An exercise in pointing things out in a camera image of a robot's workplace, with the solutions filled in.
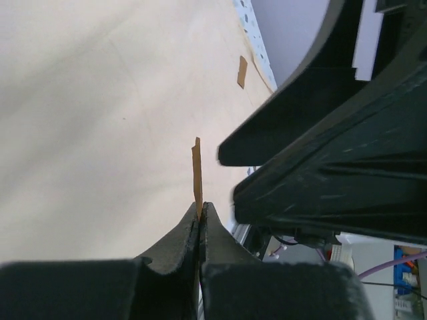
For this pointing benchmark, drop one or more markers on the beige surgical drape cloth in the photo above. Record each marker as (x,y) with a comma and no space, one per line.
(101,102)

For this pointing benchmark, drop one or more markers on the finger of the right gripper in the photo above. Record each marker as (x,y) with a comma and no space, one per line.
(323,81)
(365,174)

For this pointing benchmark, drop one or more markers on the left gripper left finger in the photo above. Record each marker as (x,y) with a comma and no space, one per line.
(160,283)

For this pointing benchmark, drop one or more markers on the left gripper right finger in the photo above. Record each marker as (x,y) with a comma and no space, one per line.
(236,285)

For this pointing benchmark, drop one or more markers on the aluminium rail frame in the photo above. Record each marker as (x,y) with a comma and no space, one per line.
(239,232)

